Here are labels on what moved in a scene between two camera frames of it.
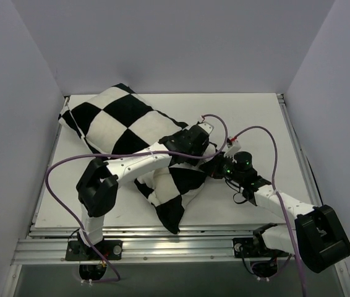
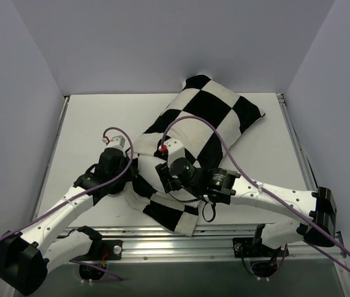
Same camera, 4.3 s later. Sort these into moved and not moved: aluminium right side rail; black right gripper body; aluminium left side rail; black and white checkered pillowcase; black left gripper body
Moved: black right gripper body; black left gripper body; black and white checkered pillowcase
Not moved: aluminium left side rail; aluminium right side rail
